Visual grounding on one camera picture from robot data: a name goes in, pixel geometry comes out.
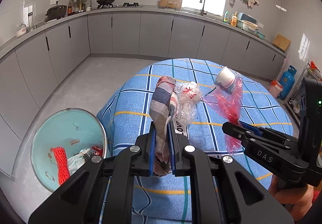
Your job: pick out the gas stove burner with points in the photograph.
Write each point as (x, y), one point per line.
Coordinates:
(134, 4)

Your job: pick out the wooden cutting board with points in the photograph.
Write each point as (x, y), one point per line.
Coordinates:
(281, 42)

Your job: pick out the clear bag red print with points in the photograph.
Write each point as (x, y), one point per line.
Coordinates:
(188, 95)

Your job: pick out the right hand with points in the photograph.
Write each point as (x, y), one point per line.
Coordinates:
(300, 198)

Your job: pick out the blue checked tablecloth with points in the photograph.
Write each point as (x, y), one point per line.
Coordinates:
(126, 116)

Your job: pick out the pink transparent plastic bag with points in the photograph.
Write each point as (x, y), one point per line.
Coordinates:
(226, 105)

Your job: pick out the white ceramic pot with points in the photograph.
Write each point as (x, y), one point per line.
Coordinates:
(21, 30)

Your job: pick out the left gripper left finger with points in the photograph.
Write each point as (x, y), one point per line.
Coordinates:
(152, 148)

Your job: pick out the black wok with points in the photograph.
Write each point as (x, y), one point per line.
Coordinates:
(105, 3)

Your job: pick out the red plastic bag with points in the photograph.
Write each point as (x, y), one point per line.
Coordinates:
(96, 150)

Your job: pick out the teal enamel basin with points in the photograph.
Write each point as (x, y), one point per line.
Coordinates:
(74, 129)

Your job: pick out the grey kitchen cabinets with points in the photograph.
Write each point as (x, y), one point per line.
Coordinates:
(33, 65)

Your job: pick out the black mesh net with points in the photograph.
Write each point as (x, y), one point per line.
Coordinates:
(88, 155)

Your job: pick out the orange detergent bottle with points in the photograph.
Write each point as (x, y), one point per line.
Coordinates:
(233, 20)

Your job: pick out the cardboard box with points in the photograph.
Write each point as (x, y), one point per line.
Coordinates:
(171, 4)

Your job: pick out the stacked plastic basins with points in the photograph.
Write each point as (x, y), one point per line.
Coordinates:
(249, 24)

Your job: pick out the green detergent bottle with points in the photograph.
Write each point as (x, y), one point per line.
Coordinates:
(226, 17)

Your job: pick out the black rice cooker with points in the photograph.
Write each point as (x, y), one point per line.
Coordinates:
(56, 12)

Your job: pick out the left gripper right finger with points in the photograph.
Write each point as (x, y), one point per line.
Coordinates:
(173, 147)

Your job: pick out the plaid cloth rag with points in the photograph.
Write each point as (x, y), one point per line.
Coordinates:
(163, 108)

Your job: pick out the red mesh net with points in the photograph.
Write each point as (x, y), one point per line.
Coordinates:
(62, 164)

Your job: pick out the spice rack with bottles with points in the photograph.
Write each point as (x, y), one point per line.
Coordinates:
(78, 6)

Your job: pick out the blue gas cylinder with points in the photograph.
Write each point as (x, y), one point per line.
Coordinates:
(287, 80)

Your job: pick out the white paper cup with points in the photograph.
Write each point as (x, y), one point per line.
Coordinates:
(226, 80)

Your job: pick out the chrome faucet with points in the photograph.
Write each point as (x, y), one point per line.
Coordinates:
(203, 12)

